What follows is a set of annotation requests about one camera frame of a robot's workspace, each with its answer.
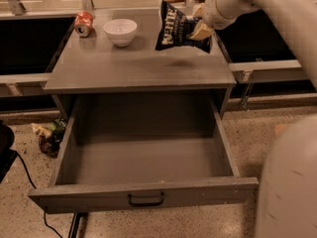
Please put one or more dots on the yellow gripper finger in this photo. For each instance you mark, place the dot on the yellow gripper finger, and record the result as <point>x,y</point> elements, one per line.
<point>197,12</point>
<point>201,31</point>

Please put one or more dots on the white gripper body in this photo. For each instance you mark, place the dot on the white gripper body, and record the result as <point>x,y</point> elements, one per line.
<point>212,14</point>

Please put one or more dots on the blue Kettle chip bag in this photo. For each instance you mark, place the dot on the blue Kettle chip bag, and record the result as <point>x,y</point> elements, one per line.
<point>176,28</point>

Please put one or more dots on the grey cabinet counter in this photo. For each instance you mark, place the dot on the grey cabinet counter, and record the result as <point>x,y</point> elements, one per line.
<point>95,65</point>

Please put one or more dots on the grey open drawer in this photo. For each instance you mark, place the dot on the grey open drawer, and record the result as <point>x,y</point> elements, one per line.
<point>143,144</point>

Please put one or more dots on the white ceramic bowl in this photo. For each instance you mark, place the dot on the white ceramic bowl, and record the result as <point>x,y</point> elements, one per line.
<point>120,31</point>

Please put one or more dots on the crushed orange soda can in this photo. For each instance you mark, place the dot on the crushed orange soda can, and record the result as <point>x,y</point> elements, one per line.
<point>83,24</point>

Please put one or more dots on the cardboard box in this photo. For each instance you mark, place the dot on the cardboard box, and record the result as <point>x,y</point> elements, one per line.
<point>279,128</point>

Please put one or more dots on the crumpled snack bags on floor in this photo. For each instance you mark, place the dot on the crumpled snack bags on floor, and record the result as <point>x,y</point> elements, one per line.
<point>49,137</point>

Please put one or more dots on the black object at left edge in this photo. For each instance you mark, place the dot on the black object at left edge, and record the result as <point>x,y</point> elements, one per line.
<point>7,155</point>

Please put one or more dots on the black drawer handle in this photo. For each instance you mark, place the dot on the black drawer handle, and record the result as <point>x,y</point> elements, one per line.
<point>146,200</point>

